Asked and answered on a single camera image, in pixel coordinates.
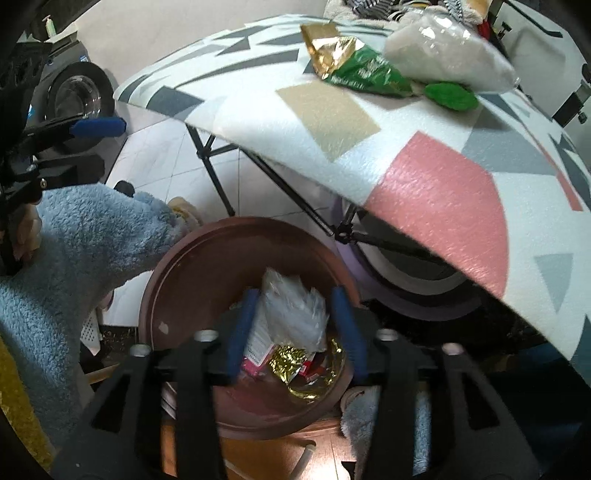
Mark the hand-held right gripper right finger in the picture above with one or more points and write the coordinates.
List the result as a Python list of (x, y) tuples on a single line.
[(346, 332)]

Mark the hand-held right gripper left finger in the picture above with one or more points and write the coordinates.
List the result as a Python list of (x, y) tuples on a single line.
[(242, 332)]

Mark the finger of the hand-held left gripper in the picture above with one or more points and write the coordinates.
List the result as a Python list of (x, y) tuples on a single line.
[(99, 127), (69, 171)]

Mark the small red wrapper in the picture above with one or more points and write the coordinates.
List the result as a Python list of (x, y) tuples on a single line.
[(314, 367)]

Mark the white plastic wrapper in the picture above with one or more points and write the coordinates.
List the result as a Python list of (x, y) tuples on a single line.
[(291, 309)]

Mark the gold foil wrapper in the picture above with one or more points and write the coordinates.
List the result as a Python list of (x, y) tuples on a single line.
[(291, 364)]

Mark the brown round trash bin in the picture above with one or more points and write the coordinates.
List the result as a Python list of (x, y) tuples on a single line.
[(207, 258)]

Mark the person's left forearm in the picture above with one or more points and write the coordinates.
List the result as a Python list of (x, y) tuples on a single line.
[(78, 240)]

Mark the person's left hand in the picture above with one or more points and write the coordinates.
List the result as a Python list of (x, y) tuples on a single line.
[(27, 233)]

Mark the white printed packet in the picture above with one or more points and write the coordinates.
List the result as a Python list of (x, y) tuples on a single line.
[(261, 344)]

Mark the grey washing machine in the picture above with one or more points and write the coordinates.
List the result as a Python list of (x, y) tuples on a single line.
[(78, 92)]

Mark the white pump bottle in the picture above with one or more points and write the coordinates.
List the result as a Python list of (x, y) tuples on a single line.
[(49, 26)]

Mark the purple and white round stool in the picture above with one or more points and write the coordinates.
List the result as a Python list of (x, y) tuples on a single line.
[(406, 281)]

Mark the beige slipper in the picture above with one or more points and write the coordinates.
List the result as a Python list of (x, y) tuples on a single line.
[(184, 212)]

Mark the white tube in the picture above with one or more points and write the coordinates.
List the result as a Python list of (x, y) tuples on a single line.
[(304, 457)]

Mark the wooden stick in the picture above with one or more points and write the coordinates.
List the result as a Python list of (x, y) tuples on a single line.
[(104, 373)]

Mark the white perforated basket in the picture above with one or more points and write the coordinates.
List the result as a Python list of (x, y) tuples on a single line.
[(91, 332)]

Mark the geometric patterned table cover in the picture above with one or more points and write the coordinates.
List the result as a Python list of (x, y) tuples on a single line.
[(415, 161)]

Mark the yellow rug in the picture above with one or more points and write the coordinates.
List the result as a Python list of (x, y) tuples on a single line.
[(18, 415)]

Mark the green plastic wrapper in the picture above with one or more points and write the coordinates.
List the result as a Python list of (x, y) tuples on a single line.
[(450, 94)]

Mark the green and gold snack packet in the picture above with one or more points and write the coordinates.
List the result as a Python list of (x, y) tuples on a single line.
[(364, 69)]

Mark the beige fleece blanket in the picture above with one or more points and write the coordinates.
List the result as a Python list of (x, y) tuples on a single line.
[(337, 10)]

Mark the clear bag with white contents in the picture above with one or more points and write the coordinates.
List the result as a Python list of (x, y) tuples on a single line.
[(448, 50)]

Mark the black folding table frame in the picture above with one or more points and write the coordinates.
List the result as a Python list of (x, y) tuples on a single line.
[(286, 187)]

